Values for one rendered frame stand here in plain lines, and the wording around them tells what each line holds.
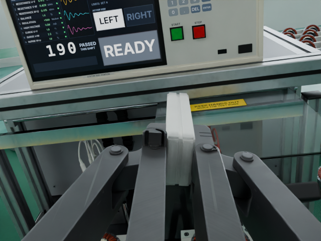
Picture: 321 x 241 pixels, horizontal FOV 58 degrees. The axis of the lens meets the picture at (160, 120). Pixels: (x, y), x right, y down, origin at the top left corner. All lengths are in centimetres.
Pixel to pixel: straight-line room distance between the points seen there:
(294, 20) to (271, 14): 54
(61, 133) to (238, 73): 35
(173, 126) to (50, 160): 69
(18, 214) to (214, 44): 54
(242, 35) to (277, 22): 669
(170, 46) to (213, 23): 8
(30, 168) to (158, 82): 41
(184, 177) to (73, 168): 68
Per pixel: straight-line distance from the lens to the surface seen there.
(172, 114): 17
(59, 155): 81
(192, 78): 51
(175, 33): 52
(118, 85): 52
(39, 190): 81
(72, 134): 58
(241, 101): 51
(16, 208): 73
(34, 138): 61
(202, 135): 17
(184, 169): 16
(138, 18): 52
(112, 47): 54
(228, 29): 53
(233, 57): 54
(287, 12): 727
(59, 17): 56
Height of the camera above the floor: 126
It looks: 25 degrees down
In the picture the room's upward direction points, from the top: 9 degrees counter-clockwise
